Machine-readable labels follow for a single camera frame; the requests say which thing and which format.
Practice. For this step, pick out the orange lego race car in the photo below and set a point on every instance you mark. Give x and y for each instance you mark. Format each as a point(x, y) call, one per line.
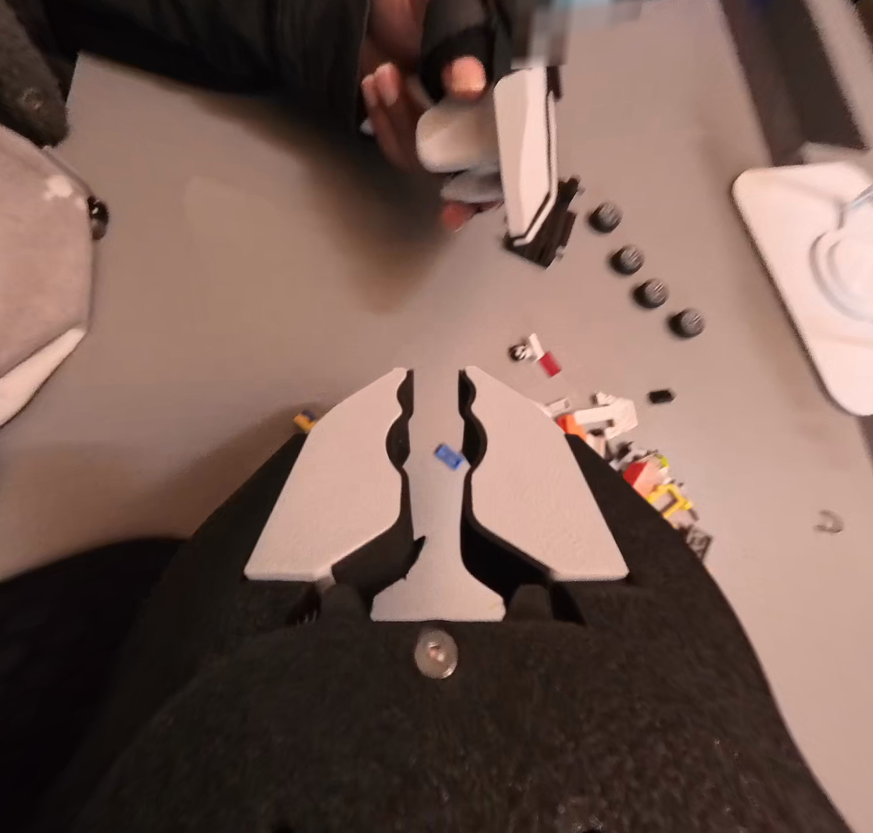
point(549, 240)

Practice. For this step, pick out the small black lego wheel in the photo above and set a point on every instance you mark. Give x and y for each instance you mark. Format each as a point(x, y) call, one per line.
point(688, 322)

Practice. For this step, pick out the dark grey lego plate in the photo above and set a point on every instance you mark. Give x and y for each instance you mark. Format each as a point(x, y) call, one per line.
point(699, 540)

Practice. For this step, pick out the dark lego piece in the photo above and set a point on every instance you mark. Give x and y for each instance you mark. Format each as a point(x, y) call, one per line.
point(660, 397)

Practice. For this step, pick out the small blue lego piece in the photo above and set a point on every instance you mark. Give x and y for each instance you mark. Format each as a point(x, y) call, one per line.
point(450, 458)

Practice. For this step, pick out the small red white lego piece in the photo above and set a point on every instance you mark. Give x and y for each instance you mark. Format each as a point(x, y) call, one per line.
point(546, 361)

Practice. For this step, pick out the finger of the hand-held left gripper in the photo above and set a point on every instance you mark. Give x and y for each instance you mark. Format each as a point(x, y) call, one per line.
point(525, 152)

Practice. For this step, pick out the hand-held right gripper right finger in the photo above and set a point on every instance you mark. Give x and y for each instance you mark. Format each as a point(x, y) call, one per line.
point(546, 506)

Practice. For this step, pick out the yellow lego minifigure head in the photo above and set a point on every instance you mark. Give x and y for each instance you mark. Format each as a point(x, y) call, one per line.
point(303, 421)

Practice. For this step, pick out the person's pale printed shirt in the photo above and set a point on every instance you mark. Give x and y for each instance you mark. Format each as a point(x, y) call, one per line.
point(34, 274)

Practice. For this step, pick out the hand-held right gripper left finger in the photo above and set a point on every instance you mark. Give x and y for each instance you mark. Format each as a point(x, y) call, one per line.
point(328, 506)

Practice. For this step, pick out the person's left hand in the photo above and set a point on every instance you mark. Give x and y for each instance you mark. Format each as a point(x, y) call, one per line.
point(396, 29)

